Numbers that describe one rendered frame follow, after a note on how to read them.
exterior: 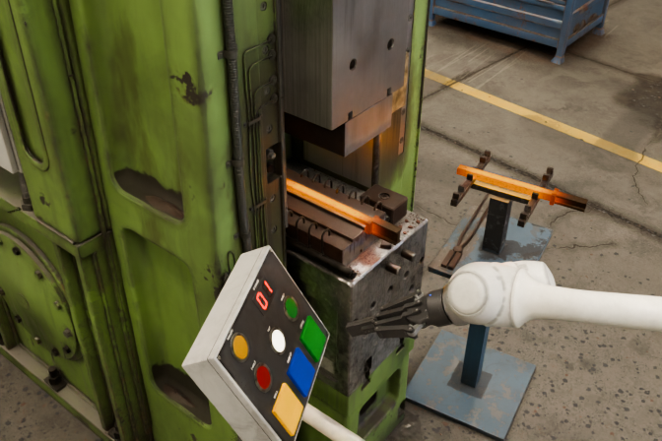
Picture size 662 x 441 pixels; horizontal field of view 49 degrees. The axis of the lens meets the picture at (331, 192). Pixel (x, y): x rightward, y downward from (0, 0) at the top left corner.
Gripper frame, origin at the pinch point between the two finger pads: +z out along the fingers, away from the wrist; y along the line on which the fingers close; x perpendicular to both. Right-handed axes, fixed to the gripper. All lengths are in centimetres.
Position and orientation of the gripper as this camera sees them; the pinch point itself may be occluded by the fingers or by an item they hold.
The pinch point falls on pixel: (363, 326)
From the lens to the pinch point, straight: 158.9
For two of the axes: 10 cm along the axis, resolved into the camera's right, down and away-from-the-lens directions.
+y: 2.3, -5.5, 8.0
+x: -4.8, -7.8, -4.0
